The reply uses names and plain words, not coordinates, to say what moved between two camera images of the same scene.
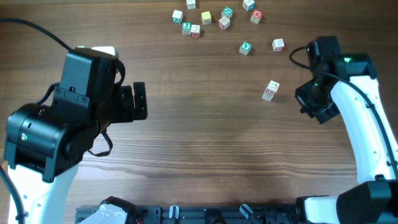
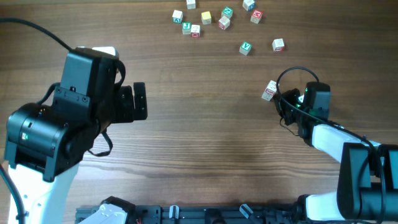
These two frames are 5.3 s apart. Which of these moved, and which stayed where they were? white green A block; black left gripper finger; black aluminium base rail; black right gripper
Moved: black right gripper
Stayed: white green A block; black aluminium base rail; black left gripper finger
